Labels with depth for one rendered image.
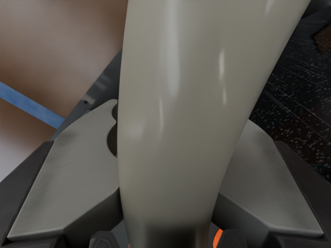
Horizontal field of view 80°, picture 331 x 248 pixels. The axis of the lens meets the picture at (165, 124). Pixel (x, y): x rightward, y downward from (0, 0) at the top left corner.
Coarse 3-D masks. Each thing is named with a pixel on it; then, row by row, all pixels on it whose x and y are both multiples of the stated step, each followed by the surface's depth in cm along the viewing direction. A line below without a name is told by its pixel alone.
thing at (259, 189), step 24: (240, 144) 8; (264, 144) 8; (240, 168) 7; (264, 168) 7; (240, 192) 6; (264, 192) 6; (288, 192) 6; (216, 216) 6; (240, 216) 6; (264, 216) 5; (288, 216) 5; (312, 216) 5; (264, 240) 5
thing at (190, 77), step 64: (128, 0) 3; (192, 0) 2; (256, 0) 2; (128, 64) 4; (192, 64) 3; (256, 64) 3; (128, 128) 4; (192, 128) 3; (128, 192) 5; (192, 192) 4
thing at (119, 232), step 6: (84, 102) 107; (84, 114) 105; (120, 222) 73; (114, 228) 70; (120, 228) 72; (114, 234) 69; (120, 234) 70; (126, 234) 71; (120, 240) 68; (126, 240) 70; (120, 246) 67; (126, 246) 68
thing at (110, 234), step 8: (96, 232) 5; (104, 232) 5; (224, 232) 5; (232, 232) 5; (240, 232) 5; (96, 240) 5; (104, 240) 5; (112, 240) 5; (224, 240) 5; (232, 240) 5; (240, 240) 5
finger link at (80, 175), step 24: (96, 120) 9; (72, 144) 8; (96, 144) 8; (48, 168) 7; (72, 168) 7; (96, 168) 7; (48, 192) 6; (72, 192) 6; (96, 192) 6; (24, 216) 5; (48, 216) 5; (72, 216) 5; (96, 216) 6; (120, 216) 7; (72, 240) 5
